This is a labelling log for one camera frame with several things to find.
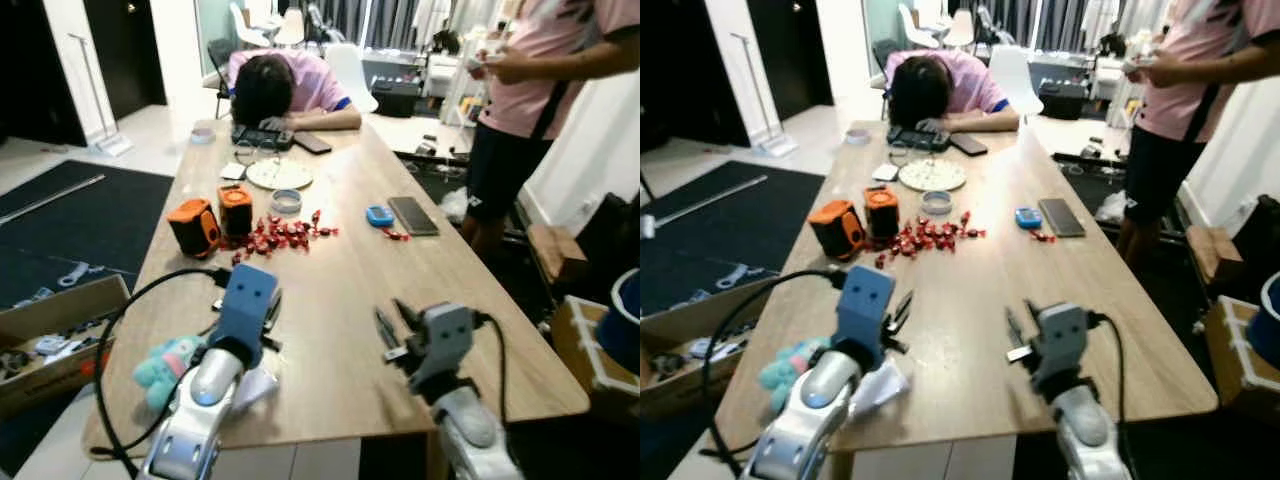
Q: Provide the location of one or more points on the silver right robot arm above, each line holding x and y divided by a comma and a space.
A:
472, 432
1092, 432

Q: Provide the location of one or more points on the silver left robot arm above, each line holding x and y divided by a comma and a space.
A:
810, 420
195, 420

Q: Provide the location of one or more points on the white crumpled paper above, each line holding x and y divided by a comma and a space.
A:
880, 386
256, 386

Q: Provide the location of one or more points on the pile of red candies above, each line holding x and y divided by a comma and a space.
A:
283, 236
927, 237

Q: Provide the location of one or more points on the single red candy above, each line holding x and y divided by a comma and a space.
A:
395, 235
1042, 236

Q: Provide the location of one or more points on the small blue device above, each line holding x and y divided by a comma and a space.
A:
1027, 217
379, 215

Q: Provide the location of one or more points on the round clear tin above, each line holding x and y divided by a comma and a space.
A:
936, 202
286, 202

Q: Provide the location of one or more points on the large orange black box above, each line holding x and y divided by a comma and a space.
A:
838, 228
193, 228

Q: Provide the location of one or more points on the teal plush toy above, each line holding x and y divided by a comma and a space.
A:
785, 365
162, 368

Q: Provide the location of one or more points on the white plastic bag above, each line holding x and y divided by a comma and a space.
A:
455, 205
1110, 207

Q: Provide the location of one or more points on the white round plate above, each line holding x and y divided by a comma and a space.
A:
279, 174
931, 175

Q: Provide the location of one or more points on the small white card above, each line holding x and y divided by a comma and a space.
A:
233, 171
885, 172

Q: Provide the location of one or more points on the brown wooden stool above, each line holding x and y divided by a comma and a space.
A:
1212, 255
555, 250

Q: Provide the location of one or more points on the black smartphone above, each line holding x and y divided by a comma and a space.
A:
312, 143
967, 144

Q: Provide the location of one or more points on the black keypad device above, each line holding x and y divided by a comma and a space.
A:
915, 138
262, 137

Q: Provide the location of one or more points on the black floor mat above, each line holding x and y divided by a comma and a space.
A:
85, 235
745, 235

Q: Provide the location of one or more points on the wooden crate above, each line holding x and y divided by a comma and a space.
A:
1235, 355
585, 350

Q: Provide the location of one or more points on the small round white dish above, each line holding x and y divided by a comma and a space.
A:
857, 135
203, 135

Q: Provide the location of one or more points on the open cardboard box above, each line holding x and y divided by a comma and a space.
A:
55, 345
690, 350

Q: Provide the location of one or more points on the white pole stand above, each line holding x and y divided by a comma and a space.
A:
775, 143
110, 143

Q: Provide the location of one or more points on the black case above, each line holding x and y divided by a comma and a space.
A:
395, 98
1061, 100

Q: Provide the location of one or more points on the blue bucket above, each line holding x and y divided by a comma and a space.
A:
625, 325
1268, 322

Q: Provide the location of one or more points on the sleeping person in pink shirt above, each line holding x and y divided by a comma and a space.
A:
950, 88
295, 85

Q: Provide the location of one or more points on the long metal bar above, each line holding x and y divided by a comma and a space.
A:
710, 199
50, 199

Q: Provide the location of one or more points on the white plastic chair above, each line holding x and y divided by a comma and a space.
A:
350, 75
1012, 75

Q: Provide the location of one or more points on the standing person in pink shirt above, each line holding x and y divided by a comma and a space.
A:
540, 80
1190, 90

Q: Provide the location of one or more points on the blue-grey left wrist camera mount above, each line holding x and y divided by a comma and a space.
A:
247, 300
865, 300

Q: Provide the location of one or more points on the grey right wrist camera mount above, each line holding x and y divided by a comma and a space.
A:
445, 340
1062, 340

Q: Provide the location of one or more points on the white bracket tool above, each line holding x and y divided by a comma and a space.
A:
75, 272
735, 273

